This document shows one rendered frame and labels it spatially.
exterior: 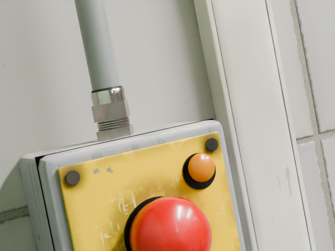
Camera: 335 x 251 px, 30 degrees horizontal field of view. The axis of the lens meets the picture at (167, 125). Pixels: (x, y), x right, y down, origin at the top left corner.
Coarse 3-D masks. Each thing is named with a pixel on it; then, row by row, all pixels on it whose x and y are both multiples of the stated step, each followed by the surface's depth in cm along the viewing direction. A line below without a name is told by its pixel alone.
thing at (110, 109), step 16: (80, 0) 34; (96, 0) 34; (80, 16) 34; (96, 16) 34; (96, 32) 34; (96, 48) 34; (112, 48) 34; (96, 64) 34; (112, 64) 34; (96, 80) 34; (112, 80) 34; (96, 96) 34; (112, 96) 34; (96, 112) 34; (112, 112) 34; (128, 112) 35; (112, 128) 34; (128, 128) 34
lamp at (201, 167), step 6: (198, 156) 32; (204, 156) 32; (192, 162) 32; (198, 162) 32; (204, 162) 32; (210, 162) 32; (192, 168) 32; (198, 168) 32; (204, 168) 32; (210, 168) 32; (192, 174) 32; (198, 174) 32; (204, 174) 32; (210, 174) 32; (198, 180) 32; (204, 180) 32
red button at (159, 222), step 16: (144, 208) 30; (160, 208) 29; (176, 208) 29; (192, 208) 30; (144, 224) 29; (160, 224) 29; (176, 224) 29; (192, 224) 29; (208, 224) 30; (144, 240) 29; (160, 240) 29; (176, 240) 29; (192, 240) 29; (208, 240) 30
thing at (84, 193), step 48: (96, 144) 32; (144, 144) 32; (192, 144) 32; (48, 192) 30; (96, 192) 30; (144, 192) 31; (192, 192) 32; (48, 240) 32; (96, 240) 30; (240, 240) 34
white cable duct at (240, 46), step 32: (224, 0) 40; (256, 0) 41; (224, 32) 40; (256, 32) 40; (224, 64) 40; (256, 64) 40; (224, 96) 39; (256, 96) 40; (224, 128) 40; (256, 128) 40; (288, 128) 41; (256, 160) 40; (288, 160) 41; (256, 192) 40; (288, 192) 41; (256, 224) 40; (288, 224) 41
